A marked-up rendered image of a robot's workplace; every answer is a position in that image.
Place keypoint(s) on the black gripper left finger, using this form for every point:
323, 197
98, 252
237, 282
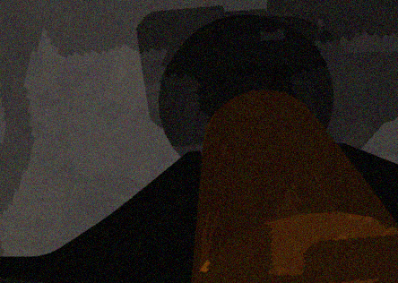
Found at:
149, 239

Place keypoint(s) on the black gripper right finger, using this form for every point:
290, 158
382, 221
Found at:
380, 174

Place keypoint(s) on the orange cylinder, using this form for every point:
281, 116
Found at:
279, 202

